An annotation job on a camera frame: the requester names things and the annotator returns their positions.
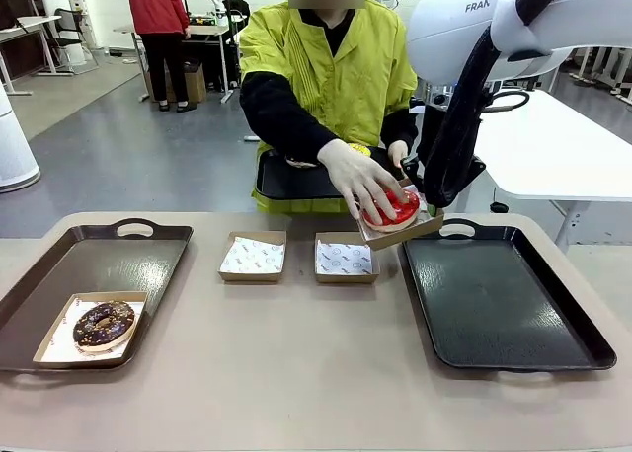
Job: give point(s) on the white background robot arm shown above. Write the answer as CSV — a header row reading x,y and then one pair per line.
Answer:
x,y
217,0

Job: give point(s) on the person's left hand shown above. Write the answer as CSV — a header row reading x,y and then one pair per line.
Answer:
x,y
399,152

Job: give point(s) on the chocolate sprinkle donut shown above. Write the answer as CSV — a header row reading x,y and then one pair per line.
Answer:
x,y
89,336

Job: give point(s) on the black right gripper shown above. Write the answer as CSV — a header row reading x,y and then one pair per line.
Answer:
x,y
430,131

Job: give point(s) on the white background work table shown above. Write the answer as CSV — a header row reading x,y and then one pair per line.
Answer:
x,y
212,29

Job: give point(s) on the person in yellow-green jacket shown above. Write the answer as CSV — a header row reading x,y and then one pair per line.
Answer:
x,y
336,87

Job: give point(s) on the black plastic tray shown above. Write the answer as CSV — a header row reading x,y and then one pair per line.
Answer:
x,y
296,180
494,299

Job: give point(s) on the white smiley print liner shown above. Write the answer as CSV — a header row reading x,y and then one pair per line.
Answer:
x,y
252,257
366,231
343,259
61,343

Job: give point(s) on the person's right forearm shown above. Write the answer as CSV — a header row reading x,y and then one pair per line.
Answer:
x,y
286,121

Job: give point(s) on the cardboard box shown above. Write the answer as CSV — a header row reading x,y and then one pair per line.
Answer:
x,y
195,87

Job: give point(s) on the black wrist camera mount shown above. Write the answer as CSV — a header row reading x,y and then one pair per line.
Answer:
x,y
473,170

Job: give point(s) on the yellow glazed donut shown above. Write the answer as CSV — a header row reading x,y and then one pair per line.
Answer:
x,y
360,150

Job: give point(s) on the grey office chair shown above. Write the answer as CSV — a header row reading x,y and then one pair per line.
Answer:
x,y
66,20

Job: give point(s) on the person's left forearm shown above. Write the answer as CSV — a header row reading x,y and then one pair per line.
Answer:
x,y
400,126

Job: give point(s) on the person in red jacket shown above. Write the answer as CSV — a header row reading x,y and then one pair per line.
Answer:
x,y
155,8

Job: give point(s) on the small black floor object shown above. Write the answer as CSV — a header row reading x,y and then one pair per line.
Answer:
x,y
498,207

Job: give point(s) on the white cylindrical appliance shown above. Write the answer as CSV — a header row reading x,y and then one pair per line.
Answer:
x,y
15,146

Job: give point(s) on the white office desk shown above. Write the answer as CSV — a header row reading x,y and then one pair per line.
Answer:
x,y
29,23

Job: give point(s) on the person's right hand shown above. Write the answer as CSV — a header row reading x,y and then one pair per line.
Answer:
x,y
355,173

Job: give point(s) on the red glazed donut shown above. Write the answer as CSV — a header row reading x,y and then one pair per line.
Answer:
x,y
395,220

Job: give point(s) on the large white table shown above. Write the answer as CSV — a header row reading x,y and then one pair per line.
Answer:
x,y
553,146

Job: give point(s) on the kraft paper box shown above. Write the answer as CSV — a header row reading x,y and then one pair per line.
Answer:
x,y
345,278
74,364
410,237
249,277

